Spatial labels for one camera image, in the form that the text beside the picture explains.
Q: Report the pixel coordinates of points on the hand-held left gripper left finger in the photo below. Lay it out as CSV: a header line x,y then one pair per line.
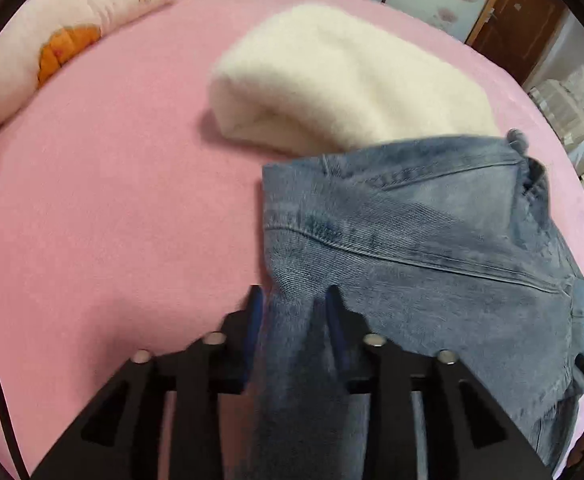
x,y
254,317

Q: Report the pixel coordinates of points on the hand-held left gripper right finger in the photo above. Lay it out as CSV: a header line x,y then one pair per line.
x,y
333,325

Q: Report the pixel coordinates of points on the blue denim jacket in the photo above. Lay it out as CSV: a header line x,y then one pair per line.
x,y
422,240

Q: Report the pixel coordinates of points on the pink bed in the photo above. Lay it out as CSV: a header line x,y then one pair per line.
x,y
122,200

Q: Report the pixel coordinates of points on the white fluffy folded garment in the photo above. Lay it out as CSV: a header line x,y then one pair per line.
x,y
342,80

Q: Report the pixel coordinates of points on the lace covered furniture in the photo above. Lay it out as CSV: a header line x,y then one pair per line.
x,y
582,125

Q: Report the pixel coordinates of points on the brown wooden door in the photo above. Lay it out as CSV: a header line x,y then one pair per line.
x,y
522,15

